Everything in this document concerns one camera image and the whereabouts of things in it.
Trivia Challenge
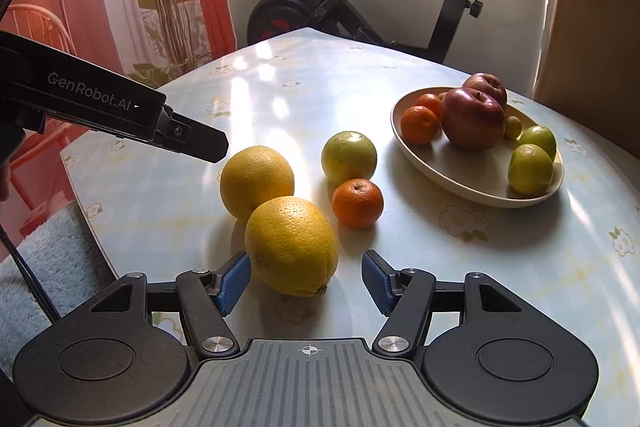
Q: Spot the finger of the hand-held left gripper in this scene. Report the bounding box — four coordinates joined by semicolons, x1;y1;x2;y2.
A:
157;104;230;164

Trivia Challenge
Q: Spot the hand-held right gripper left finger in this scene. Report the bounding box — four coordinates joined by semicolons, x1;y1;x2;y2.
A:
89;251;252;355

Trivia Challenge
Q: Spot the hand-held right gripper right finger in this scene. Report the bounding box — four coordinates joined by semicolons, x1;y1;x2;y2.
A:
361;249;533;355

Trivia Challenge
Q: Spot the large yellow citrus fruit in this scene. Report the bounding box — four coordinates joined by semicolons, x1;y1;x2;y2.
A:
244;196;340;298
220;146;296;224

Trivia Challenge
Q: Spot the orange tangerine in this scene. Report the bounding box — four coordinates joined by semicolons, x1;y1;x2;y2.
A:
400;105;441;145
332;178;385;229
416;93;445;118

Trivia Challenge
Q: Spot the large yellow-green jujube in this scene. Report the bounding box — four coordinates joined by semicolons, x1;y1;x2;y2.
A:
320;131;378;186

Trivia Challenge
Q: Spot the beige oval plate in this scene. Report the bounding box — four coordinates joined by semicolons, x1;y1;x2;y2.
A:
390;86;565;208

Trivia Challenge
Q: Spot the large red apple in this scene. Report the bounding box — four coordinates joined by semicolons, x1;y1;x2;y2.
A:
462;73;508;110
440;88;506;152

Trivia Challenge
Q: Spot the fuzzy light blue blanket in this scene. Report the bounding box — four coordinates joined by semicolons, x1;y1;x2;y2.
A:
0;202;118;378

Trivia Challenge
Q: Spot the green jujube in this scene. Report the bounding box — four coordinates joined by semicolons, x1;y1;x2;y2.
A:
508;144;554;196
517;125;557;162

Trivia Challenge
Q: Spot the red printed wall poster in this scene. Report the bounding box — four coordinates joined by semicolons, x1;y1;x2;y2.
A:
0;0;238;268

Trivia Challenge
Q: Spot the black cable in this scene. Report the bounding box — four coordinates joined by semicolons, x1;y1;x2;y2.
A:
0;217;61;323

